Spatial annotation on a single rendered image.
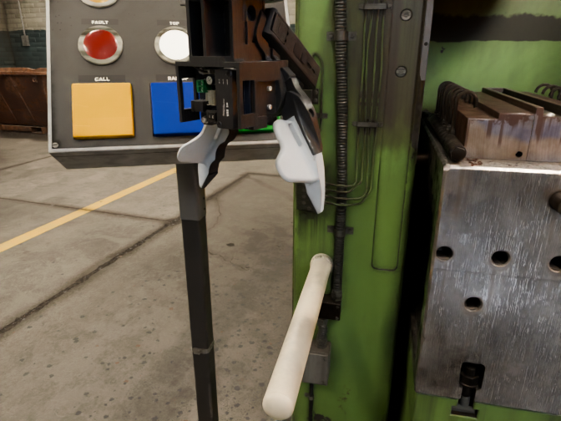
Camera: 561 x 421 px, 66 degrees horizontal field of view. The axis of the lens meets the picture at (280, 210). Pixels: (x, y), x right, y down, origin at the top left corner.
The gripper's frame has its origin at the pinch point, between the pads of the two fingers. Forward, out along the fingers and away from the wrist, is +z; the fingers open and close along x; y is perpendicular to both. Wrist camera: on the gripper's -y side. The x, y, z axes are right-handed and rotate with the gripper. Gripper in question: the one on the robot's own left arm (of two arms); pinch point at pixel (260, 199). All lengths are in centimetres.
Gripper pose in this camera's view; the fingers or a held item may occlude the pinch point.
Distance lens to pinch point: 45.4
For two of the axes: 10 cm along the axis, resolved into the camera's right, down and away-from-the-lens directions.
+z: 0.0, 9.4, 3.4
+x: 8.3, 1.9, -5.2
